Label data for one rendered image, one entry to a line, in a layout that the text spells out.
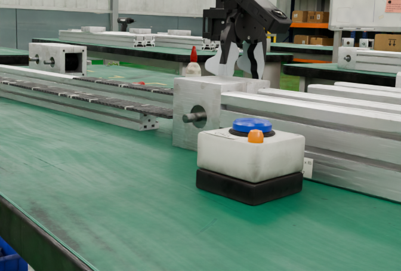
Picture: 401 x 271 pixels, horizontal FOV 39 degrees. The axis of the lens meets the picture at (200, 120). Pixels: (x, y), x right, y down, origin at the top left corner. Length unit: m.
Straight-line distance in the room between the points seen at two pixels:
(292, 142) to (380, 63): 1.93
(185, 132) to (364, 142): 0.27
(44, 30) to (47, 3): 0.55
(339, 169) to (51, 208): 0.30
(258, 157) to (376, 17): 3.59
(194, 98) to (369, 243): 0.35
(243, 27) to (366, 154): 0.45
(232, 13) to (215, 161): 0.46
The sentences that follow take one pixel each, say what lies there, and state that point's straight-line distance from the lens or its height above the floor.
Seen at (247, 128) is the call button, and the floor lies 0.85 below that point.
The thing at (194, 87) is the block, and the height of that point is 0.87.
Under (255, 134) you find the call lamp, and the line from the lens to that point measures 0.53.
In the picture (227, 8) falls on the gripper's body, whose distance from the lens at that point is 1.02.
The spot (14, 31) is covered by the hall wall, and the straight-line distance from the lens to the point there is 12.25.
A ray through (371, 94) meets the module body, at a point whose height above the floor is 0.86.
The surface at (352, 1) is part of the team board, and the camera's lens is 4.22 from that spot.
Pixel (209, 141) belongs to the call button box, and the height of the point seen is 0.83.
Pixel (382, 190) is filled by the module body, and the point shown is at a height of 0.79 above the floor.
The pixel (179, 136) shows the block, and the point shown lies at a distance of 0.78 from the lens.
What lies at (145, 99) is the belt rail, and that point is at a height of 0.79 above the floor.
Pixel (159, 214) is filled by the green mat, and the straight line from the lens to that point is 0.51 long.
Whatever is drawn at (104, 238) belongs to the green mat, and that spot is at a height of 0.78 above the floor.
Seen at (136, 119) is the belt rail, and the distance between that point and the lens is 0.89.
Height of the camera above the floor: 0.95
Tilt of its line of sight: 10 degrees down
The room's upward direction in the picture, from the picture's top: 2 degrees clockwise
